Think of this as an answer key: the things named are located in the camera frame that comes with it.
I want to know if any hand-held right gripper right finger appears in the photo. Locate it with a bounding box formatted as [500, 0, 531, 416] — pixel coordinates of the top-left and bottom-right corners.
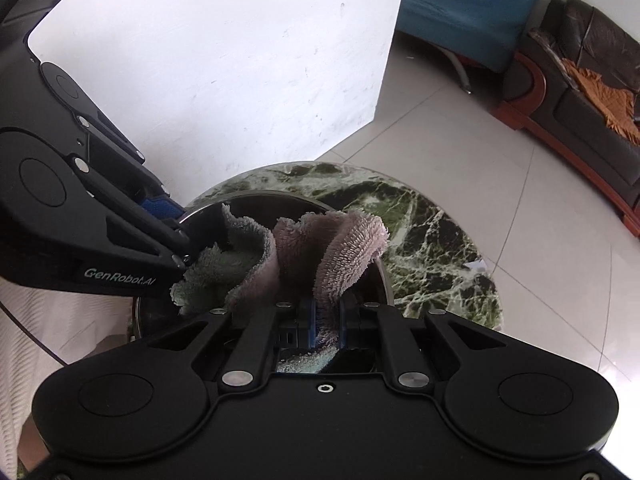
[337, 292, 506, 391]

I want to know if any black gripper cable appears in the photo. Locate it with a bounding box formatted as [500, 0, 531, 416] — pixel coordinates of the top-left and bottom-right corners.
[0, 300, 68, 367]

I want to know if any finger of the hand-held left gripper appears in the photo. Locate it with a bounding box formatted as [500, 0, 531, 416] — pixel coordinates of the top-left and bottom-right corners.
[77, 110, 182, 222]
[72, 157, 194, 267]

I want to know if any green marble top stool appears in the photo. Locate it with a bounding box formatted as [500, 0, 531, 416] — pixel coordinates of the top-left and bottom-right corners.
[180, 160, 503, 336]

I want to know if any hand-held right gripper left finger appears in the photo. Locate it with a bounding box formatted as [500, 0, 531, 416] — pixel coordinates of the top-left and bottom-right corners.
[142, 300, 321, 391]

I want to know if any orange fringed throw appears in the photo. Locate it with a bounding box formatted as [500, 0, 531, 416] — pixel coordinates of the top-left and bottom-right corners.
[560, 57, 640, 147]

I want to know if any stainless steel bowl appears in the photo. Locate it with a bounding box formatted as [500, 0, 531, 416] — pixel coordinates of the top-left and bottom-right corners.
[129, 190, 396, 376]

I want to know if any dark leather wooden-trim sofa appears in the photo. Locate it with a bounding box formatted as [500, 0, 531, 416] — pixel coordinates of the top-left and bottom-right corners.
[497, 0, 640, 240]

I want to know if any pink and green cleaning cloth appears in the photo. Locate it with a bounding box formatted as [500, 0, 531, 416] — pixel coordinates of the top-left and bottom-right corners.
[170, 204, 391, 376]

